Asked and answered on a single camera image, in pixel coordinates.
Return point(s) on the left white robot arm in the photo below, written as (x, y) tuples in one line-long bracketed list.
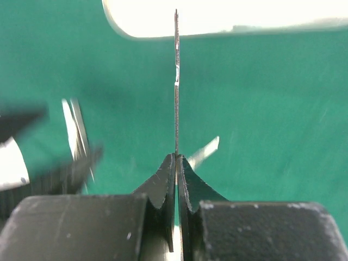
[(14, 175)]

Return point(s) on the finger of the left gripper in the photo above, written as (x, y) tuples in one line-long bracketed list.
[(67, 178), (13, 123)]

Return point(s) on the dark green surgical cloth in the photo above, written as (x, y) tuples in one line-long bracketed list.
[(277, 102)]

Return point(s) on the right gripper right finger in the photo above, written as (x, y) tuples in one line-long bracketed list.
[(215, 228)]

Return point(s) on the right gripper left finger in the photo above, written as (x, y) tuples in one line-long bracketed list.
[(135, 226)]

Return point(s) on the steel scalpel handle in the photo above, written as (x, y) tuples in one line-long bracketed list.
[(177, 64)]

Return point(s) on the steel instrument tray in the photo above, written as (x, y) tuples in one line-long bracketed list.
[(155, 19)]

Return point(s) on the steel tweezers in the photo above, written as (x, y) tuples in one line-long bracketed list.
[(80, 127), (72, 131)]

